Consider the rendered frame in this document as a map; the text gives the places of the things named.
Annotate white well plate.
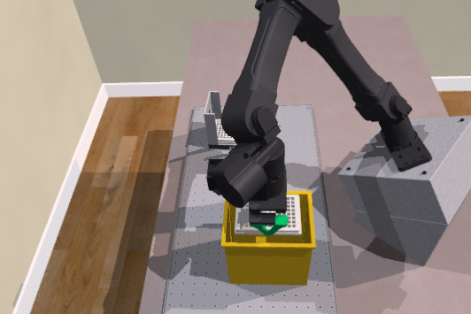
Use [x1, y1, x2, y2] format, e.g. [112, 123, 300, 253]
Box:
[215, 119, 236, 144]
[235, 195, 302, 235]

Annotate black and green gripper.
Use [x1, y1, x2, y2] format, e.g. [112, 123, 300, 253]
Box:
[249, 165, 288, 235]

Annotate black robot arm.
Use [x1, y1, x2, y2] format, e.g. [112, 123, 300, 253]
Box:
[206, 0, 432, 208]

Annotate yellow open bin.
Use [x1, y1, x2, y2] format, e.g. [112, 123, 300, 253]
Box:
[221, 191, 316, 286]

